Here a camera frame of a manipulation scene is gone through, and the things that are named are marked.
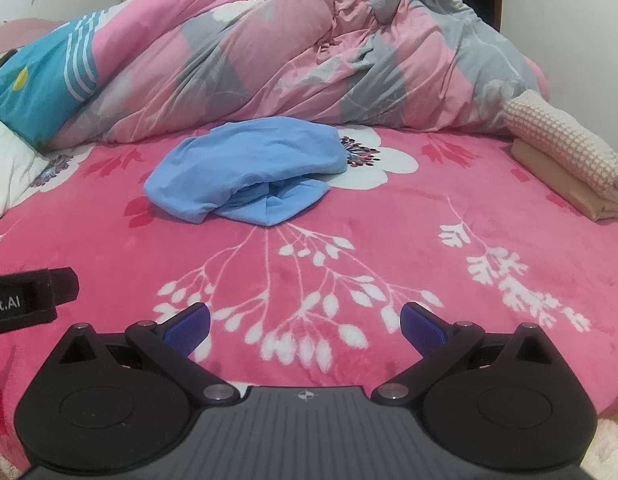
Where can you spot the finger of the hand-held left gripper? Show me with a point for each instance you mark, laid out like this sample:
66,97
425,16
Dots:
64,286

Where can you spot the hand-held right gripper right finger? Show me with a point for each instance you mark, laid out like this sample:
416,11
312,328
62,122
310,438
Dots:
421,330

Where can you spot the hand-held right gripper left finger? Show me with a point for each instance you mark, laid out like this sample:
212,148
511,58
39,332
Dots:
186,330

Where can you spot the light blue t-shirt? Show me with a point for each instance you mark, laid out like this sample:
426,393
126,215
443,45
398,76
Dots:
229,170

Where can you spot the pink floral fleece blanket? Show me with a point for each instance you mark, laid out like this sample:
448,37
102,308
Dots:
389,220

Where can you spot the white pillow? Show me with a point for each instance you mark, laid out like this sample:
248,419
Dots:
9,170

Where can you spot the beige folded cloth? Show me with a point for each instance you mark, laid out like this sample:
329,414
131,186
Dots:
549,170

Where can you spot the cream fluffy rug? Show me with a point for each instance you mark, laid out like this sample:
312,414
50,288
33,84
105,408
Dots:
611,445

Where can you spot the cream waffle knit cloth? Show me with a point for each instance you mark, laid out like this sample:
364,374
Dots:
554,130

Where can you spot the pink headboard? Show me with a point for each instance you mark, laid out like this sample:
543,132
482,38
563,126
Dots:
24,35

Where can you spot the pink grey teal floral quilt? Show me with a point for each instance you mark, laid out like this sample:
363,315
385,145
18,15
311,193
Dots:
239,60

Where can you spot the wooden door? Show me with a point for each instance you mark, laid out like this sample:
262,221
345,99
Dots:
500,10

